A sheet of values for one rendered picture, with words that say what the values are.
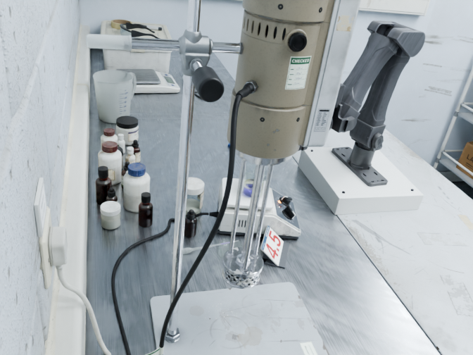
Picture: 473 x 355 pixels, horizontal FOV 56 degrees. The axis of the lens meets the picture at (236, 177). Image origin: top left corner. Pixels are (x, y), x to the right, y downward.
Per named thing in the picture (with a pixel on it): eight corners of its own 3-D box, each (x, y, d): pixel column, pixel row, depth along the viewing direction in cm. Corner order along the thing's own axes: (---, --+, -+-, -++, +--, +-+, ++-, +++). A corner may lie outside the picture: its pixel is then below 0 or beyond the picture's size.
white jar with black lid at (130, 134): (112, 142, 140) (112, 121, 137) (122, 134, 146) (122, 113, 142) (132, 147, 139) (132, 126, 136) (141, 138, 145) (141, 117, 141)
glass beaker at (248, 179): (259, 188, 111) (264, 160, 107) (266, 201, 107) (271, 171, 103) (236, 189, 109) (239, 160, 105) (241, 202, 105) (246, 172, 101)
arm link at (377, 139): (377, 136, 121) (389, 132, 124) (352, 122, 126) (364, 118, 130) (370, 156, 124) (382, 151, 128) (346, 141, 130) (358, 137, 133)
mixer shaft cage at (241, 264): (253, 260, 79) (276, 132, 67) (265, 287, 74) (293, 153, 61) (217, 263, 77) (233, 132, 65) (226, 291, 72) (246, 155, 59)
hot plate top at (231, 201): (268, 184, 115) (268, 180, 114) (273, 210, 104) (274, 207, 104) (221, 179, 113) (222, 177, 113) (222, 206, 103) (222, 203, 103)
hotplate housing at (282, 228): (291, 210, 120) (297, 184, 116) (299, 241, 109) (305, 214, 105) (208, 203, 118) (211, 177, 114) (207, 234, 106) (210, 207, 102)
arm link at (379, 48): (339, 130, 108) (412, 15, 102) (312, 115, 114) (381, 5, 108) (360, 143, 118) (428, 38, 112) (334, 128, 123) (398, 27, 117)
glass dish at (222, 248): (243, 260, 100) (245, 253, 99) (219, 261, 99) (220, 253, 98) (238, 244, 105) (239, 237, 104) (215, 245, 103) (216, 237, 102)
